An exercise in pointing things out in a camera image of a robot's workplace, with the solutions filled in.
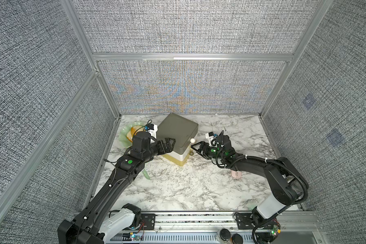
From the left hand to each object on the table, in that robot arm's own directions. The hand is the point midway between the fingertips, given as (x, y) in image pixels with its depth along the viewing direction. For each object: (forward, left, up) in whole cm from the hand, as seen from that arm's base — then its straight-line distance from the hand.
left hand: (171, 140), depth 74 cm
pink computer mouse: (-9, -36, -24) cm, 44 cm away
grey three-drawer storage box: (+13, -6, -10) cm, 17 cm away
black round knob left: (-37, -22, -18) cm, 47 cm away
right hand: (+4, -11, -11) cm, 16 cm away
